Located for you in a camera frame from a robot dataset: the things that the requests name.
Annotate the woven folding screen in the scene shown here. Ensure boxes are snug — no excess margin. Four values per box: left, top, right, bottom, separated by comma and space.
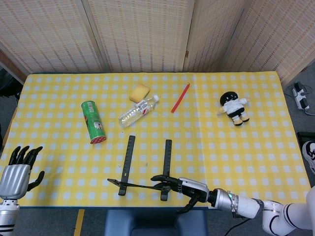
0, 0, 315, 86

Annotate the clear plastic water bottle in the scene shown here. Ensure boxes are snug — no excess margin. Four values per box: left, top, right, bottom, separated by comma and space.
118, 94, 160, 128

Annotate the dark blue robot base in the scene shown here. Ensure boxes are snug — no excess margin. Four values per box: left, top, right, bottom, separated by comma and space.
103, 208, 209, 236

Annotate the yellow sponge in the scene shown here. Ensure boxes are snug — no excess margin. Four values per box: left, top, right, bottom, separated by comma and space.
129, 83, 151, 102

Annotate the white and black sneaker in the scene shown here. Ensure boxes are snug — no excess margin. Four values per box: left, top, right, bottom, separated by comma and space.
302, 141, 315, 176

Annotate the black and white plush doll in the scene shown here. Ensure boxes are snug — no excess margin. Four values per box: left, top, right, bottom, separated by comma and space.
216, 92, 252, 127

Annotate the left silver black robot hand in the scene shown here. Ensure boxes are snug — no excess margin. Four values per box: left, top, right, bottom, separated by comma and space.
0, 146, 45, 200

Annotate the red pen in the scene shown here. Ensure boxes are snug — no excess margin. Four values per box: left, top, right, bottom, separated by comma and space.
171, 83, 190, 114

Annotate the black bulky object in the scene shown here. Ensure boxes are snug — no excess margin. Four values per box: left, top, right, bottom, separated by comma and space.
0, 67, 22, 99

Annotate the black folding stand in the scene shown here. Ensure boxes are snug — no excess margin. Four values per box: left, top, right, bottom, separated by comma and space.
107, 135, 173, 202

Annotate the green chips can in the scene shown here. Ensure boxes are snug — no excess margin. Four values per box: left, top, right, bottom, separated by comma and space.
81, 100, 107, 145

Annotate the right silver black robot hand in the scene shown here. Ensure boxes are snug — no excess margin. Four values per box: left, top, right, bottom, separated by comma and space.
150, 174, 210, 213

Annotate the white power strip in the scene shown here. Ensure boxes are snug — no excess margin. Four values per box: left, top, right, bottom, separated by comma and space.
292, 83, 310, 111

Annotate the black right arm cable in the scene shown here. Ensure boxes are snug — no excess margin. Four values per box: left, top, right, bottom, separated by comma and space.
225, 216, 251, 236

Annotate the yellow checkered tablecloth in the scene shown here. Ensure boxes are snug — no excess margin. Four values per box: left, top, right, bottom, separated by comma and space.
0, 71, 315, 209

